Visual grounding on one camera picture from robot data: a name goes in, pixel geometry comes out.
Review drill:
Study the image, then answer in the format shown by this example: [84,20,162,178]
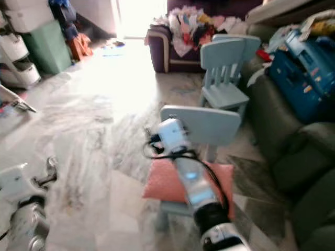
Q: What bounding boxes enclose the pink dotted pillow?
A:
[142,156,236,219]

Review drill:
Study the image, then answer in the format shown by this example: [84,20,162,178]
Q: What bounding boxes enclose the purple sofa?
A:
[145,0,263,74]

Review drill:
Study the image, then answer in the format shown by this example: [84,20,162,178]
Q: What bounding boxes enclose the green leather sofa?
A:
[240,52,335,251]

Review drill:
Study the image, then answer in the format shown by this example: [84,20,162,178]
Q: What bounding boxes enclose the light blue kids chair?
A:
[156,104,242,233]
[198,33,262,115]

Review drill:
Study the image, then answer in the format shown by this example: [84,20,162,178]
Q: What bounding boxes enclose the white storage drawer unit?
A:
[0,26,41,89]

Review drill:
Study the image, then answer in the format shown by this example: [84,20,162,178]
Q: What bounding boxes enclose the green plastic bin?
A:
[22,19,73,75]

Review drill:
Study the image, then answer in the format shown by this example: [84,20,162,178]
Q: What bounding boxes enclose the orange bag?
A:
[66,32,94,61]

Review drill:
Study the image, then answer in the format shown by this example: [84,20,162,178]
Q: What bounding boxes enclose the pile of colourful clothes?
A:
[152,5,251,57]

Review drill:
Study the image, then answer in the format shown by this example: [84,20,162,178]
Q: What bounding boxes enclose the small red toy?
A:
[256,48,274,62]

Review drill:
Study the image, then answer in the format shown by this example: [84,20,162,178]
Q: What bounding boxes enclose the dark blue garment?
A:
[49,0,80,41]

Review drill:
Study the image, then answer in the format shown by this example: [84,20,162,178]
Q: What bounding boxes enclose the white plastic box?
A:
[3,0,55,33]

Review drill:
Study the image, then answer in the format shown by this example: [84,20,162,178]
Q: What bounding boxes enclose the beige padded board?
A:
[245,0,335,27]

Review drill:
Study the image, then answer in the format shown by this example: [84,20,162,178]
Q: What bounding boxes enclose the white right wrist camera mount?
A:
[157,118,192,155]

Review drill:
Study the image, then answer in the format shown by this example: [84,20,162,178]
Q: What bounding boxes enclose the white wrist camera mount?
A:
[157,118,192,155]
[0,163,40,206]

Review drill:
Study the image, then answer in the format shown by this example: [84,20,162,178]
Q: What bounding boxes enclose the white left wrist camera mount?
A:
[0,163,40,206]

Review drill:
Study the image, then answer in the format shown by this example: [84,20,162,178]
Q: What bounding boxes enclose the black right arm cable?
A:
[142,128,232,220]

